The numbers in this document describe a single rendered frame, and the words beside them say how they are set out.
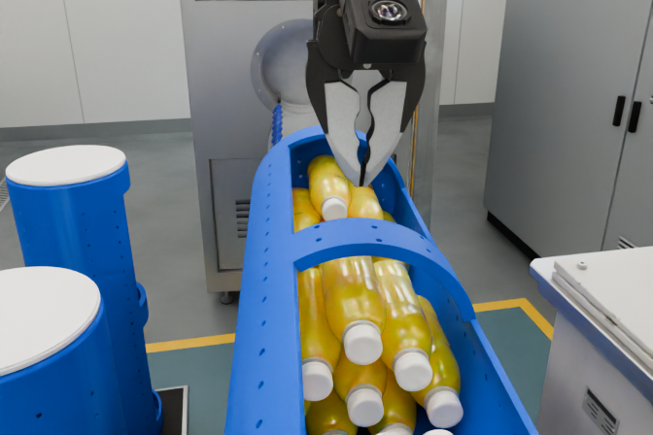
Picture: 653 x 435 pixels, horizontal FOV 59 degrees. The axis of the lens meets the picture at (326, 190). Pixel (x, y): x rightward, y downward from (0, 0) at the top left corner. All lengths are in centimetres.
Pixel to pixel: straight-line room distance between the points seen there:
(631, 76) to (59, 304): 214
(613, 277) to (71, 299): 75
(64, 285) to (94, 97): 445
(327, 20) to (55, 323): 64
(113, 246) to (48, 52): 396
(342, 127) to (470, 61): 540
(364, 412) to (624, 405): 28
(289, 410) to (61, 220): 111
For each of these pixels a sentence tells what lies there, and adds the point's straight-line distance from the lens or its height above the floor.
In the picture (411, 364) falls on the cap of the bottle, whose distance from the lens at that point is 63.
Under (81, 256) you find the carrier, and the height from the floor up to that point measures 84.
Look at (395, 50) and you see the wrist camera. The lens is 36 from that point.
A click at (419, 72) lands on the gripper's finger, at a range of 45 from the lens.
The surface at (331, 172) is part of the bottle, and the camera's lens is 96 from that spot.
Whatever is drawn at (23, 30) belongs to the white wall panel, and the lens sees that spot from 541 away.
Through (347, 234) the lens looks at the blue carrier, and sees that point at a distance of 63.
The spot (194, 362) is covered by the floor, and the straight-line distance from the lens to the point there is 246.
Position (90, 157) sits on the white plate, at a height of 104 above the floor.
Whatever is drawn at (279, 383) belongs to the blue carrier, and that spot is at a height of 120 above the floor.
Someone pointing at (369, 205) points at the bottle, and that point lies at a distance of 95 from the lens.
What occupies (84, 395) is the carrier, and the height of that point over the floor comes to 94.
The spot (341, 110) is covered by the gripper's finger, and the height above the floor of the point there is 141.
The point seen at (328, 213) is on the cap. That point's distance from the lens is 89.
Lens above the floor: 152
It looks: 22 degrees down
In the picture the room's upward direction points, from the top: straight up
